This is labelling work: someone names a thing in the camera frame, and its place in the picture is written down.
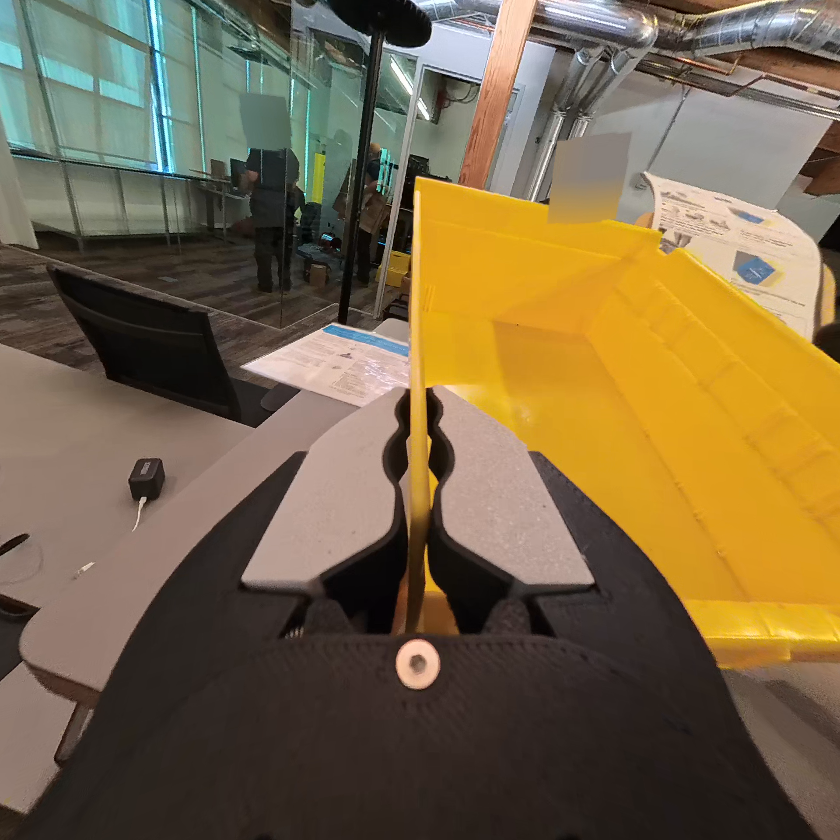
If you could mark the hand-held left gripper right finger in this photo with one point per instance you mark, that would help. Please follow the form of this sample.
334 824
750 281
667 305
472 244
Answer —
512 512

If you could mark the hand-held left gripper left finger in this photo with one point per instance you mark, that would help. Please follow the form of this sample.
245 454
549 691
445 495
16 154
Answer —
322 512

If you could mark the yellow plastic bin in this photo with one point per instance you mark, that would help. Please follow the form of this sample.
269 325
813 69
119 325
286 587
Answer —
630 420

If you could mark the blue white paper sheet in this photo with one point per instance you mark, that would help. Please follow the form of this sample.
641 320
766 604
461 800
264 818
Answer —
335 361

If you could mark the small black device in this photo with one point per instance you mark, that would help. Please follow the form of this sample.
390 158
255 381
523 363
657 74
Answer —
146 478

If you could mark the black office chair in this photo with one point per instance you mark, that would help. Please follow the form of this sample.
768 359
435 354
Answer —
151 341

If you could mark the small yellow bin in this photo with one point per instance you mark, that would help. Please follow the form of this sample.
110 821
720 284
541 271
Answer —
395 269

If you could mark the printed instruction sheet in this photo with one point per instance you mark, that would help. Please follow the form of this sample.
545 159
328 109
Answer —
735 250

